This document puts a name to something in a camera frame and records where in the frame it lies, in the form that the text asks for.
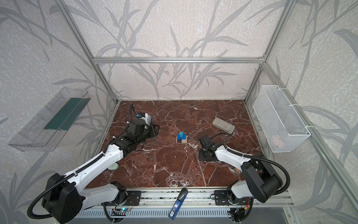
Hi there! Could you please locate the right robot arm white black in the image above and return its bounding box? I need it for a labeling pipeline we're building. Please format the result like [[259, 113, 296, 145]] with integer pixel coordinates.
[[199, 135, 291, 205]]

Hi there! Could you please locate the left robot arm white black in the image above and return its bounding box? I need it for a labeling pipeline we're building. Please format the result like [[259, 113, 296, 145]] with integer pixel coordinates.
[[27, 119, 160, 224]]

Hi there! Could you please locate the grey rectangular sponge block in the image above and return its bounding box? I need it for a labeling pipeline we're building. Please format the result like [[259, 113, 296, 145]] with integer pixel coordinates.
[[212, 117, 235, 134]]

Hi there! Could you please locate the grey-blue glasses case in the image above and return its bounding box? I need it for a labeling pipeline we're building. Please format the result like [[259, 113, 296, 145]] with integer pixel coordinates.
[[144, 114, 152, 126]]

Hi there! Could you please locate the pale green round disc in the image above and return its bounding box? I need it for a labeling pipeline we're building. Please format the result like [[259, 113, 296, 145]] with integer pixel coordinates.
[[108, 163, 119, 171]]

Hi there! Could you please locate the blue black handheld scanner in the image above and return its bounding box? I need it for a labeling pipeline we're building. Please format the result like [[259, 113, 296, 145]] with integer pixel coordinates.
[[168, 188, 188, 220]]

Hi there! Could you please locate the pink object in basket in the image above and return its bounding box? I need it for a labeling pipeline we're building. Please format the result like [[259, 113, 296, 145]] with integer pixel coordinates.
[[272, 134, 284, 148]]

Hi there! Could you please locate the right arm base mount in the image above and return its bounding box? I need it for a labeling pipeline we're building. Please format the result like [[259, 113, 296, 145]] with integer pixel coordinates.
[[210, 190, 250, 206]]

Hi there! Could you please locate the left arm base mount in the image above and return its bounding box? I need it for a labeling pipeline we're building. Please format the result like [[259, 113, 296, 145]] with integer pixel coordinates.
[[112, 190, 142, 206]]

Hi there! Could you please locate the white wire mesh basket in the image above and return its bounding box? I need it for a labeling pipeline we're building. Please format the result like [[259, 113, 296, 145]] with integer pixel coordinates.
[[253, 85, 310, 153]]

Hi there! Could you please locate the clear plastic wall bin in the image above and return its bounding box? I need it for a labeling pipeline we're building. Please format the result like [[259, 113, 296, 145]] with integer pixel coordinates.
[[8, 87, 91, 152]]

